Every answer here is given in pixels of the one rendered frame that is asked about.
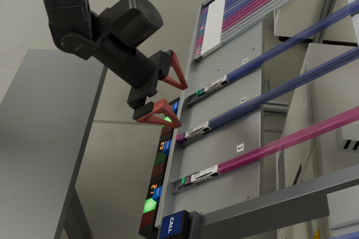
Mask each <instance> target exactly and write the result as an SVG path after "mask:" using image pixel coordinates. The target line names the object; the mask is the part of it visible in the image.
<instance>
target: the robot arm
mask: <svg viewBox="0 0 359 239"><path fill-rule="evenodd" d="M43 2H44V6H45V9H46V13H47V16H48V19H49V20H48V25H49V28H50V32H51V35H52V39H53V42H54V44H55V46H56V47H57V48H58V49H59V50H61V51H63V52H66V53H70V54H74V55H76V56H78V57H80V58H82V59H84V60H86V61H87V60H88V59H89V58H90V57H91V56H93V57H95V58H96V59H97V60H98V61H100V62H101V63H102V64H104V65H105V66H106V67H107V68H108V69H110V70H111V71H112V72H114V73H115V74H117V75H118V76H119V77H120V78H122V79H123V80H124V81H125V82H127V83H128V84H129V85H130V86H131V90H130V93H129V97H128V100H127V104H128V106H130V107H131V108H132V109H134V114H133V117H132V118H133V119H134V120H135V121H137V122H138V123H148V124H159V125H164V126H167V127H170V128H175V129H177V128H179V127H181V126H182V125H181V123H180V121H179V119H178V118H177V116H176V115H175V113H174V111H173V110H172V108H171V107H170V105H169V104H168V102H167V100H166V99H165V98H163V99H161V100H159V101H157V102H155V103H154V102H153V101H151V102H149V103H147V104H145V102H146V97H147V96H148V97H149V98H150V97H152V96H154V95H156V94H157V92H158V91H157V90H156V88H157V83H158V80H159V81H163V82H165V83H167V84H170V85H172V86H174V87H176V88H178V89H180V90H185V89H187V88H188V85H187V83H186V80H185V78H184V76H183V73H182V70H181V67H180V64H179V62H178V58H177V55H176V53H175V52H174V51H173V50H169V51H167V52H165V51H164V52H163V51H162V50H160V51H158V52H157V53H155V54H153V55H152V56H150V57H149V58H148V57H147V56H145V55H144V54H143V53H141V51H140V50H138V49H137V48H136V47H138V46H139V45H141V44H142V43H143V42H144V41H145V40H146V39H148V38H149V37H150V36H151V35H153V34H154V33H155V32H156V31H157V30H158V29H160V28H161V27H162V26H163V20H162V17H161V15H160V13H159V12H158V10H157V9H156V8H155V6H154V5H153V4H152V3H151V2H149V1H148V0H120V1H118V2H117V3H116V4H114V5H113V6H112V7H111V8H109V7H107V8H106V9H105V10H104V11H103V12H102V13H101V14H100V15H99V16H98V14H97V13H95V12H94V11H92V10H90V4H89V0H43ZM170 67H173V69H174V71H175V73H176V75H177V77H178V79H179V81H180V83H179V82H177V81H175V80H174V79H172V78H171V77H169V76H168V73H169V69H170ZM156 113H157V114H161V113H163V114H165V115H166V116H167V117H168V118H169V119H170V120H171V121H172V122H170V121H167V120H165V119H161V118H159V117H156V116H153V115H154V114H156Z"/></svg>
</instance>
